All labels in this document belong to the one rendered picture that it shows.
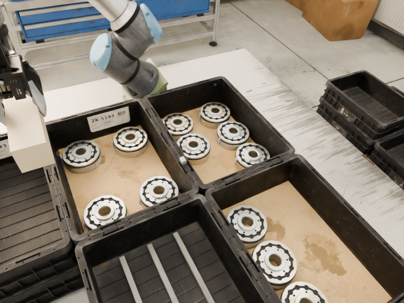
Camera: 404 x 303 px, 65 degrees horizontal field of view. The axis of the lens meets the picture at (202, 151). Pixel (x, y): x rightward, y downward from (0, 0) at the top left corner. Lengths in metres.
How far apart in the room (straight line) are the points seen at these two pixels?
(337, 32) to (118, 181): 3.12
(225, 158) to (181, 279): 0.39
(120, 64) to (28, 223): 0.57
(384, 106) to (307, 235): 1.30
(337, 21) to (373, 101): 1.71
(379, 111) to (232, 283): 1.45
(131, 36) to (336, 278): 0.90
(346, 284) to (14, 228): 0.80
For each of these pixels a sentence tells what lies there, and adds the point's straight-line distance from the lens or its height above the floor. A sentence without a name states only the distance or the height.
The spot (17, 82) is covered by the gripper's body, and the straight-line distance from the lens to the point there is 0.63.
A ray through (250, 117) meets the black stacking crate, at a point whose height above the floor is 0.90.
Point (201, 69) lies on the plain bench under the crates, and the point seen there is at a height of 0.70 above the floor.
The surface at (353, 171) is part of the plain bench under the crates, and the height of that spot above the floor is 0.70.
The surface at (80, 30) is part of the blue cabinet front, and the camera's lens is 2.77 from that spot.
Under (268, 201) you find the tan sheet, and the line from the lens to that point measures 0.89.
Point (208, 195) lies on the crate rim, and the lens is 0.75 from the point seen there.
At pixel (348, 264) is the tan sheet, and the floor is 0.83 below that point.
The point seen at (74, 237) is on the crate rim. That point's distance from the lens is 0.72.
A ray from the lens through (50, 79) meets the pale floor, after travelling 2.89.
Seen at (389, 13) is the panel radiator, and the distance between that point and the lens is 3.94.
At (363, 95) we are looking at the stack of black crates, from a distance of 2.06.
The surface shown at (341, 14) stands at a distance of 3.61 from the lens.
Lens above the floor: 1.54
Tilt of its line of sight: 47 degrees down
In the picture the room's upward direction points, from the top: 5 degrees clockwise
